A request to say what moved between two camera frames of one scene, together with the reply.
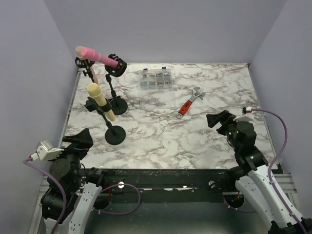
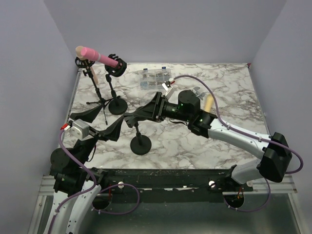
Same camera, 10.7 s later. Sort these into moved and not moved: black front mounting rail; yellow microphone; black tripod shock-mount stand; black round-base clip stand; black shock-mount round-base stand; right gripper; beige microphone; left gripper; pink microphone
Moved: right gripper; yellow microphone; black round-base clip stand; left gripper
Not moved: black front mounting rail; black tripod shock-mount stand; pink microphone; beige microphone; black shock-mount round-base stand
